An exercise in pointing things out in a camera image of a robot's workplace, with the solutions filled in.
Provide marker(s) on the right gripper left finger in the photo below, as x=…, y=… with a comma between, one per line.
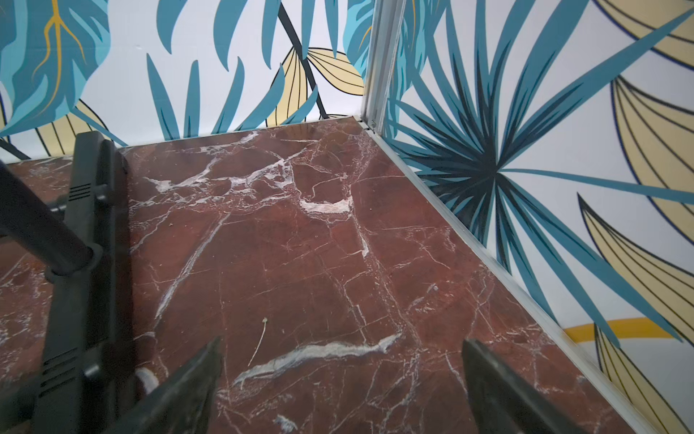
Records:
x=181, y=404

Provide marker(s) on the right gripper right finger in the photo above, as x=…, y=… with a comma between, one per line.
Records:
x=503, y=402

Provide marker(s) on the black clothes rack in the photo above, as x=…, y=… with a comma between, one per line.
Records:
x=86, y=378

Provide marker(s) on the right aluminium frame post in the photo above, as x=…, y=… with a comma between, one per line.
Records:
x=384, y=40

